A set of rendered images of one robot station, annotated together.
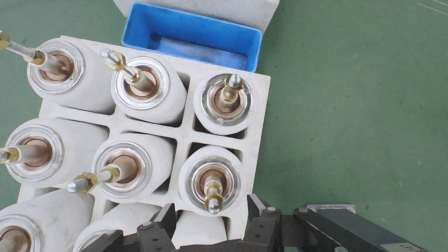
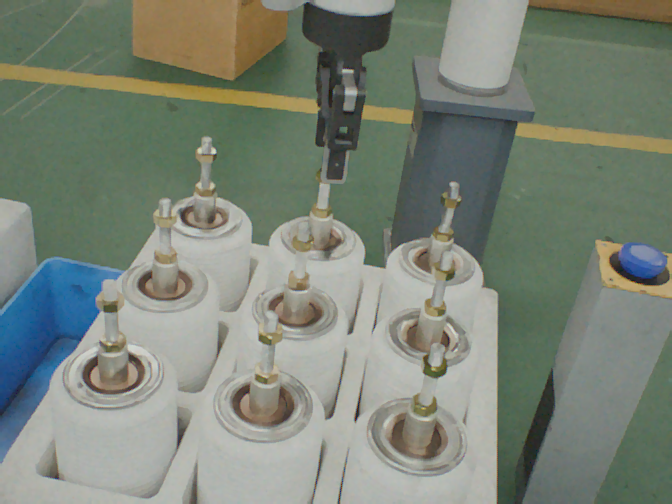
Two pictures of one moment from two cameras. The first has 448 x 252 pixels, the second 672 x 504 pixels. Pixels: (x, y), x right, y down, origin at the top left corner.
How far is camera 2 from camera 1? 0.71 m
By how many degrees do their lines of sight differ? 52
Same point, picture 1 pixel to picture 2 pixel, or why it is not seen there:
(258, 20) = (25, 257)
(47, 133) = (231, 385)
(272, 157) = not seen: hidden behind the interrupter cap
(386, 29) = (61, 156)
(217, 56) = (42, 388)
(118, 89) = (171, 306)
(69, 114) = (179, 476)
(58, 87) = (152, 370)
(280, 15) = not seen: outside the picture
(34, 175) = (301, 403)
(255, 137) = (255, 248)
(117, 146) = (260, 312)
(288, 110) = not seen: hidden behind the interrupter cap
